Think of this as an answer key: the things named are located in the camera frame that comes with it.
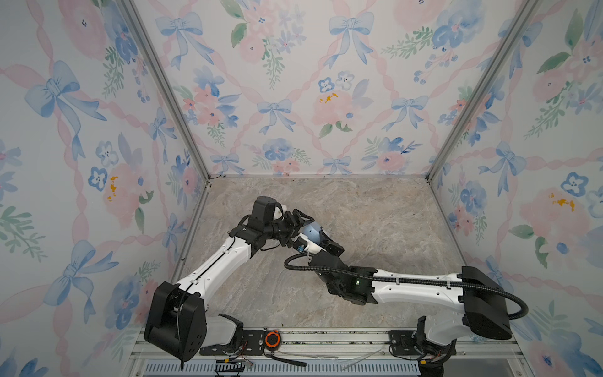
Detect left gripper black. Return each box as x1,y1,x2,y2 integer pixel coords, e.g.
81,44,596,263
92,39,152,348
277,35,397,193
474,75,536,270
265,209,314,248

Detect light blue alarm clock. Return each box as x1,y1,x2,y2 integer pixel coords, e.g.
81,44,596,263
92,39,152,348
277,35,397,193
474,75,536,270
300,221,324,245

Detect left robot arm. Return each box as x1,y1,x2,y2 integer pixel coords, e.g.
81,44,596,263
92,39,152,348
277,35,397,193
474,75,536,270
144,196,314,363

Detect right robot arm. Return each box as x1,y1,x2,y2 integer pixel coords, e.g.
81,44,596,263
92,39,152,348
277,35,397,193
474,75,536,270
293,232,515,368

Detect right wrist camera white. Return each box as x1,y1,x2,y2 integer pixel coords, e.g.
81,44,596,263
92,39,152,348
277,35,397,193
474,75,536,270
292,234,323,255

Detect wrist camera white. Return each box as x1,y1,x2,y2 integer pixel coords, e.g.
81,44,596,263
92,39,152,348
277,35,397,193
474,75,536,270
273,204,287,220
292,234,323,255

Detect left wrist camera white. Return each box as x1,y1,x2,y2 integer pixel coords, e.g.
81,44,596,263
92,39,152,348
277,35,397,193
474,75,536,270
273,204,287,220

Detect aluminium front rail frame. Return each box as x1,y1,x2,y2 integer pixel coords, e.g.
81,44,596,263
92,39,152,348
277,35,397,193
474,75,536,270
123,328,534,376

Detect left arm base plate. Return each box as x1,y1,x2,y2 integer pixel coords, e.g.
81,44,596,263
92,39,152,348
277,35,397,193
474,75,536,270
199,328,268,357

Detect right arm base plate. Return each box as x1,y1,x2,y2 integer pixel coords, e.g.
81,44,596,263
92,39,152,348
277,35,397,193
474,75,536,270
388,330,456,360

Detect black corrugated cable conduit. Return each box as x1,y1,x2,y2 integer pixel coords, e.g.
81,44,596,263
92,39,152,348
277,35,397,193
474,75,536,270
283,253,529,321

